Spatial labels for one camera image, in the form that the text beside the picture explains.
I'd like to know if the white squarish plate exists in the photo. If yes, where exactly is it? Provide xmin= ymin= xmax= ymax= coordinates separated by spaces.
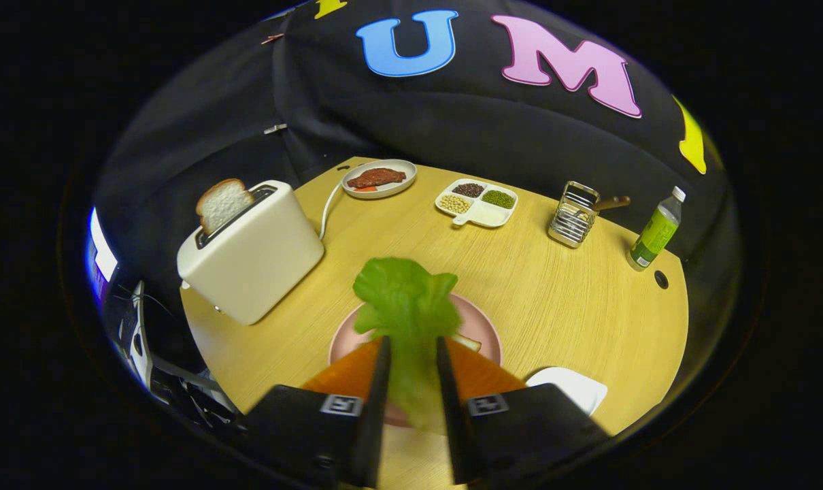
xmin=526 ymin=367 xmax=608 ymax=417

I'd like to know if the green drink bottle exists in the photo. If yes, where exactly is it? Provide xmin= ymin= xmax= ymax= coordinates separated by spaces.
xmin=626 ymin=186 xmax=686 ymax=272

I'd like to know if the toasted bread slice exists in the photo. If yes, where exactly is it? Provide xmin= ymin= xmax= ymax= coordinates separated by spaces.
xmin=195 ymin=178 xmax=254 ymax=237

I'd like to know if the white divided dish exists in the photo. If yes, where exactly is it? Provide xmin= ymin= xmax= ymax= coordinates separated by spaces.
xmin=435 ymin=178 xmax=519 ymax=228

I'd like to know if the bright screen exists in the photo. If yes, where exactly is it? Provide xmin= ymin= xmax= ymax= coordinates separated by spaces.
xmin=85 ymin=208 xmax=120 ymax=304

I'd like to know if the round white plate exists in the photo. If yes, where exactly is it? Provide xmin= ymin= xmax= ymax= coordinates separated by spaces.
xmin=341 ymin=159 xmax=418 ymax=199

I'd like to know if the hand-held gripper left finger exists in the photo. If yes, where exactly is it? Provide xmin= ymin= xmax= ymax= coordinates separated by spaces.
xmin=238 ymin=335 xmax=393 ymax=489

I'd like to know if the white toaster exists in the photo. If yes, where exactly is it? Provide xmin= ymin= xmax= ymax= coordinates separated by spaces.
xmin=177 ymin=180 xmax=325 ymax=326

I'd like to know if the white toaster cable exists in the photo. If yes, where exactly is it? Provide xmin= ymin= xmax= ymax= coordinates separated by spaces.
xmin=318 ymin=180 xmax=344 ymax=240

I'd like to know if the green lettuce leaf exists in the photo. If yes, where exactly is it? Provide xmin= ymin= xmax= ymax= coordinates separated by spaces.
xmin=352 ymin=257 xmax=462 ymax=433

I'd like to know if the pink plate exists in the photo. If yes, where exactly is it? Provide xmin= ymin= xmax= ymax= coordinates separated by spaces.
xmin=328 ymin=293 xmax=503 ymax=428

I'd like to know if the grey metal stand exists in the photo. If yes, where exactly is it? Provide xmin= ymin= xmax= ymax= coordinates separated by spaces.
xmin=127 ymin=279 xmax=239 ymax=417

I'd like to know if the black backdrop cloth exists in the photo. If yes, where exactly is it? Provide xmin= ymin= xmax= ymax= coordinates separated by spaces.
xmin=95 ymin=0 xmax=732 ymax=382

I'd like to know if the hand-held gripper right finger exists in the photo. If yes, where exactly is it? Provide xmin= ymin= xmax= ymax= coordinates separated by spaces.
xmin=435 ymin=336 xmax=615 ymax=487

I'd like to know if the metal wire holder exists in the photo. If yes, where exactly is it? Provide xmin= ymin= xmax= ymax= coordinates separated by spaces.
xmin=548 ymin=181 xmax=601 ymax=249

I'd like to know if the brown meat steak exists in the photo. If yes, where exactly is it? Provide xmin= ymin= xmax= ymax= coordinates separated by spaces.
xmin=347 ymin=167 xmax=407 ymax=189

